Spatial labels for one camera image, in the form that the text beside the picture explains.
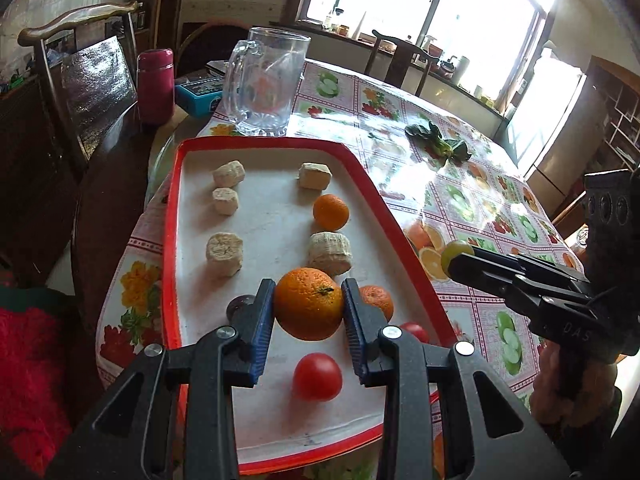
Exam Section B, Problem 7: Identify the person's right hand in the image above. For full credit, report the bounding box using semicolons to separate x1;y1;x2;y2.
529;347;619;428

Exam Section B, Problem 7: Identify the green jujube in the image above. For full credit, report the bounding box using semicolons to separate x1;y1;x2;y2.
440;240;475;279

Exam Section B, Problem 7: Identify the pink thermos bottle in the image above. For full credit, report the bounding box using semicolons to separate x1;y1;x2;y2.
137;48;175;126

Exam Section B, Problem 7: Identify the dark straight-backed wooden chair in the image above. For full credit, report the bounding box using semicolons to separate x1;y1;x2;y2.
365;29;433;97

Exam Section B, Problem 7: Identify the red tray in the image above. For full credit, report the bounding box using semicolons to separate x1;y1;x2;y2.
161;137;458;476

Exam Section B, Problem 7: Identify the clear glass mug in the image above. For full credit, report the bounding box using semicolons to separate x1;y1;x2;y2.
221;26;312;137

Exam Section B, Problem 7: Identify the red tomato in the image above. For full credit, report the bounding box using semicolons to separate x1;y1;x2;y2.
400;322;431;345
292;352;343;402

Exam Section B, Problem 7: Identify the large orange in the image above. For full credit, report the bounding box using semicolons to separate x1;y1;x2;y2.
273;267;345;341

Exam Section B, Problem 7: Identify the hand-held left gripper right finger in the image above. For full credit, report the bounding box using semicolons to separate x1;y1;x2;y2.
341;277;571;480

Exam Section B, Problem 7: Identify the wooden shelf unit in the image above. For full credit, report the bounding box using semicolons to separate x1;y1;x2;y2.
585;55;640;171

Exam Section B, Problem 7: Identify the red knit garment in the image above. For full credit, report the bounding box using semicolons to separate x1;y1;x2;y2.
0;280;101;476

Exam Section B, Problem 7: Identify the large window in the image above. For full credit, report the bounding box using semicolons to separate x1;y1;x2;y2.
300;0;557;106

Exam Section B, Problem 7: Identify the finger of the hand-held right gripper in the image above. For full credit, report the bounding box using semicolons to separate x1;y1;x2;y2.
447;251;592;312
472;246;592;285

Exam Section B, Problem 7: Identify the pale corn cob piece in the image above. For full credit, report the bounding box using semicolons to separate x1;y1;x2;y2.
298;162;333;191
306;231;353;277
212;187;240;216
212;160;246;186
206;232;244;277

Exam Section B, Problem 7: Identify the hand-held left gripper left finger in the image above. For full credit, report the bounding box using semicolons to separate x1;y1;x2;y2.
60;277;277;480

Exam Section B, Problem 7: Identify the teal box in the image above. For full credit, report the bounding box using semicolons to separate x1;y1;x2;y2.
174;80;226;120

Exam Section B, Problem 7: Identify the wooden chair with curved rail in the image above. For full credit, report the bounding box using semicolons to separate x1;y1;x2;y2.
17;0;147;163

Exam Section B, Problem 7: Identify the dark wooden sideboard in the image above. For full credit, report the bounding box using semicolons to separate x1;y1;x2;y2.
0;75;76;261

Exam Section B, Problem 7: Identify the round-backed wooden chair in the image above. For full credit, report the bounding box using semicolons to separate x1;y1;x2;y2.
177;20;251;78

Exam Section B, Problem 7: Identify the green bok choy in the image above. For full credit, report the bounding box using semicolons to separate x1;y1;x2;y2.
404;121;473;163

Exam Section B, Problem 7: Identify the dark purple plum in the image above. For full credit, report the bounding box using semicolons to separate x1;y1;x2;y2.
226;295;256;323

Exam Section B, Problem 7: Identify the floral plastic tablecloth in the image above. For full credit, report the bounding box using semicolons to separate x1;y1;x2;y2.
95;57;586;480

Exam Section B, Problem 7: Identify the small mandarin orange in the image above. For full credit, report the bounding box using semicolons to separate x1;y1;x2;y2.
359;285;395;322
313;193;350;231

